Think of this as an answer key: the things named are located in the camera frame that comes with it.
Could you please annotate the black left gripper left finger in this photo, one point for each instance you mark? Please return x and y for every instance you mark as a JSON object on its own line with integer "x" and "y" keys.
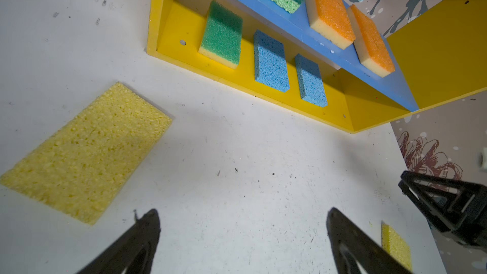
{"x": 132, "y": 252}

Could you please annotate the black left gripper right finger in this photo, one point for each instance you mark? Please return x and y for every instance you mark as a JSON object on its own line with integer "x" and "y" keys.
{"x": 354, "y": 251}

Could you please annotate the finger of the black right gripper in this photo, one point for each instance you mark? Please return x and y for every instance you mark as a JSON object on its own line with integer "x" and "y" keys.
{"x": 455, "y": 208}

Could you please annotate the orange sponge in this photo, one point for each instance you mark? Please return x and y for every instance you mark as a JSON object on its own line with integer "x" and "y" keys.
{"x": 369, "y": 45}

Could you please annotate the blue sponge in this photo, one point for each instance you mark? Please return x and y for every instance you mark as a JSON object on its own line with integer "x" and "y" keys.
{"x": 310, "y": 81}
{"x": 270, "y": 65}

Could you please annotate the light green sponge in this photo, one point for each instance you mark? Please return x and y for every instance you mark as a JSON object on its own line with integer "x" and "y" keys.
{"x": 222, "y": 37}

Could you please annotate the pale yellow sponge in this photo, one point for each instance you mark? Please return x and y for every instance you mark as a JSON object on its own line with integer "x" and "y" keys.
{"x": 329, "y": 18}

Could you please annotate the yellow shelf with coloured boards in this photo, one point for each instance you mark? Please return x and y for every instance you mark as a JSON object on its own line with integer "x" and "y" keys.
{"x": 438, "y": 48}

